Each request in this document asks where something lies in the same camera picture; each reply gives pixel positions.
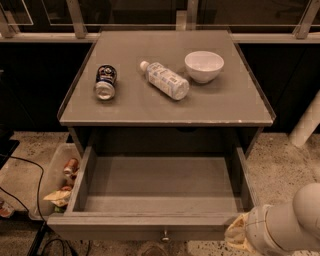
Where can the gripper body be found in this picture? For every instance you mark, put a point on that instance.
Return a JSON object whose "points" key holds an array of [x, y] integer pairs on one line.
{"points": [[256, 226]]}

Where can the grey top drawer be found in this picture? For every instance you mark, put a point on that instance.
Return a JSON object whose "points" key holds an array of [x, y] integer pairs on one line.
{"points": [[139, 196]]}

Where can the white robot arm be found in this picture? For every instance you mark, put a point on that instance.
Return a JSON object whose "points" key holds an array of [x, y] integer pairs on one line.
{"points": [[286, 173]]}

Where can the metal drawer knob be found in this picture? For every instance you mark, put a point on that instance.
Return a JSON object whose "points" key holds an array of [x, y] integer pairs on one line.
{"points": [[165, 238]]}

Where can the grey cabinet with top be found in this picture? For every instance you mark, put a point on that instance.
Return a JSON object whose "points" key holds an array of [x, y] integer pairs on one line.
{"points": [[139, 78]]}

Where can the clear plastic water bottle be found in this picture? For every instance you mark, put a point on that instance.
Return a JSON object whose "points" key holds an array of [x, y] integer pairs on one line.
{"points": [[167, 81]]}

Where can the white ceramic bowl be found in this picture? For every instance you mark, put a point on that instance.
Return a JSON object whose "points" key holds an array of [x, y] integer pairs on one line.
{"points": [[203, 66]]}

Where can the red can in bin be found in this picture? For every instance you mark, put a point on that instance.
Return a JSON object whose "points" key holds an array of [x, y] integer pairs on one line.
{"points": [[71, 167]]}

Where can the yellow snack bag in bin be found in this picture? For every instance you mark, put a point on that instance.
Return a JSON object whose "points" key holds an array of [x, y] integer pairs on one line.
{"points": [[59, 198]]}

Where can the clear plastic storage bin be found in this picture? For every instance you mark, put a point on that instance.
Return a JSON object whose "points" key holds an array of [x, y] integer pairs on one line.
{"points": [[53, 179]]}

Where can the blue soda can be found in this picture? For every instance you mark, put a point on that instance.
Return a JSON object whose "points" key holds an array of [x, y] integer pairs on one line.
{"points": [[105, 82]]}

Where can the red white object on floor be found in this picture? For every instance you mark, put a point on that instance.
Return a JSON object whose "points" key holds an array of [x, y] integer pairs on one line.
{"points": [[6, 210]]}

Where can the black equipment at left edge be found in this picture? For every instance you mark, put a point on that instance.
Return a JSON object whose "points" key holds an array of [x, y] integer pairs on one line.
{"points": [[7, 144]]}

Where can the metal window railing frame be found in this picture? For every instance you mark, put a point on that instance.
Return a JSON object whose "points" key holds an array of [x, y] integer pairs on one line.
{"points": [[248, 21]]}

